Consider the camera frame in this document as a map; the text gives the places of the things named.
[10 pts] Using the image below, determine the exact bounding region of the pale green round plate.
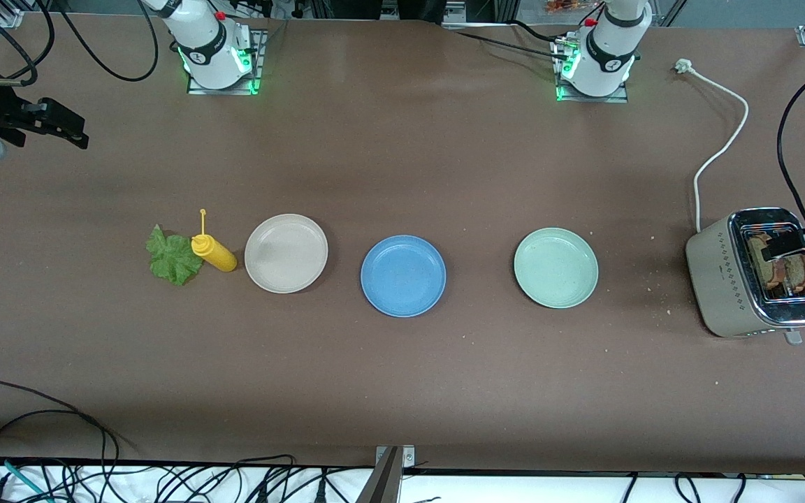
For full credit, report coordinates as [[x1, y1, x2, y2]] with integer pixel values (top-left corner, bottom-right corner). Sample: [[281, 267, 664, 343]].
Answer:
[[513, 227, 600, 309]]

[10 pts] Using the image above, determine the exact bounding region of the beige chrome two-slot toaster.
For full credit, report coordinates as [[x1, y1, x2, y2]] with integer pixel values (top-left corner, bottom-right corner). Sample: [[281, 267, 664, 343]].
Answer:
[[686, 207, 805, 345]]

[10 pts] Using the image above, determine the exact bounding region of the yellow mustard squeeze bottle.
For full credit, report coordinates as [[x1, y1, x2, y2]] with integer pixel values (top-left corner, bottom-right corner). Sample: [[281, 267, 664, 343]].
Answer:
[[191, 208, 238, 273]]

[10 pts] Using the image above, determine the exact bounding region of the black base supply cable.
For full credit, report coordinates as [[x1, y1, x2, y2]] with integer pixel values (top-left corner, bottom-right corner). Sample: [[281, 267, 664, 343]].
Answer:
[[444, 20, 572, 62]]

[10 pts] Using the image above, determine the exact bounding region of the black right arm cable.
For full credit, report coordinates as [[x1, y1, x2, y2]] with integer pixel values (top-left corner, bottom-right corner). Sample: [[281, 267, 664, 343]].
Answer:
[[57, 0, 160, 82]]

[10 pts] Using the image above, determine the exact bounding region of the blue round plate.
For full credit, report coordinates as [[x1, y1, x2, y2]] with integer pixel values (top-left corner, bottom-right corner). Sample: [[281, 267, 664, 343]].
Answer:
[[361, 235, 447, 319]]

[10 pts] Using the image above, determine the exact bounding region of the long looping black cable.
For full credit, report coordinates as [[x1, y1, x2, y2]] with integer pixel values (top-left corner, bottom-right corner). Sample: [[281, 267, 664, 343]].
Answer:
[[0, 381, 121, 490]]

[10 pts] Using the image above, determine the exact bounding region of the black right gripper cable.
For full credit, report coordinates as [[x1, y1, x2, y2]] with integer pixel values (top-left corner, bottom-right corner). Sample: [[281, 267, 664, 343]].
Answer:
[[0, 0, 57, 88]]

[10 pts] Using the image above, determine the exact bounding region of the teal cable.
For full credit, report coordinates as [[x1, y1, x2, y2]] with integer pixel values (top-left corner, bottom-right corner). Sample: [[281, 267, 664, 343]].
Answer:
[[0, 454, 50, 503]]

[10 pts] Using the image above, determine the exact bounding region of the small metal table bracket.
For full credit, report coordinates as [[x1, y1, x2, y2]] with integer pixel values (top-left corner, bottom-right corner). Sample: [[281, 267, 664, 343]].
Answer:
[[375, 446, 416, 470]]

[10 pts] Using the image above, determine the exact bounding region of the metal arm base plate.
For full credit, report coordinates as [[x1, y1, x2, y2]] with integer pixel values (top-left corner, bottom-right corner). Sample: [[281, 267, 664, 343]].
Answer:
[[553, 35, 630, 104], [186, 28, 268, 96]]

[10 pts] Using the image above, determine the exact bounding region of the dark grey metal post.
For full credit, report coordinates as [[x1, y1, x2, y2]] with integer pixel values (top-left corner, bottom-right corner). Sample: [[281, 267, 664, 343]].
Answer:
[[354, 447, 403, 503]]

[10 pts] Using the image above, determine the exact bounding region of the green lettuce leaf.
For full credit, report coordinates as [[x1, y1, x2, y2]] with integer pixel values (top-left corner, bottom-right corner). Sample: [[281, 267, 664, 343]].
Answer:
[[145, 224, 205, 286]]

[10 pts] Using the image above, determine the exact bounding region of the beige round plate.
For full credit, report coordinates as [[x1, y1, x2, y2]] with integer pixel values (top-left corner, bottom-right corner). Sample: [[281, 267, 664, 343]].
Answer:
[[244, 213, 329, 294]]

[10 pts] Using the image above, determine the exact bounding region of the toasted bread slice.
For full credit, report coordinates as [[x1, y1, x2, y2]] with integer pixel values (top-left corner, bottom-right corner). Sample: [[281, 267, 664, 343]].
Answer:
[[747, 233, 782, 289], [778, 251, 805, 293]]

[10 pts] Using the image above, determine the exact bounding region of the white power cord plug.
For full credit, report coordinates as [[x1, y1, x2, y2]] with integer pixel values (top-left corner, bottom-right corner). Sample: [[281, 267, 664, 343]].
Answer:
[[675, 59, 750, 235]]

